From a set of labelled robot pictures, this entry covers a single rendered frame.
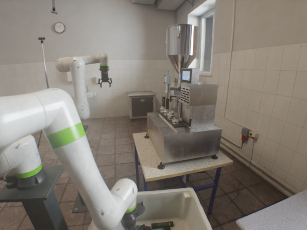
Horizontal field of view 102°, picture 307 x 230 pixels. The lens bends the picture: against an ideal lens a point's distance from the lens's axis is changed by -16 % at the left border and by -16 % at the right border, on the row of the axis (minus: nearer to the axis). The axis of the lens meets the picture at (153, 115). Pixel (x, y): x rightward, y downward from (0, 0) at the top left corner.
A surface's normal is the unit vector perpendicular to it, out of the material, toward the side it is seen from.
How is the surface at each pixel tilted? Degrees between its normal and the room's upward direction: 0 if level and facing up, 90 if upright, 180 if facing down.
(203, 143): 90
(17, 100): 37
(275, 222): 0
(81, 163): 76
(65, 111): 70
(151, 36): 90
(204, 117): 90
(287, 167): 90
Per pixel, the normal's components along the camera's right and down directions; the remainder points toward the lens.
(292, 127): -0.97, 0.07
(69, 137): 0.59, -0.01
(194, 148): 0.24, 0.28
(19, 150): 0.91, 0.04
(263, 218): 0.00, -0.96
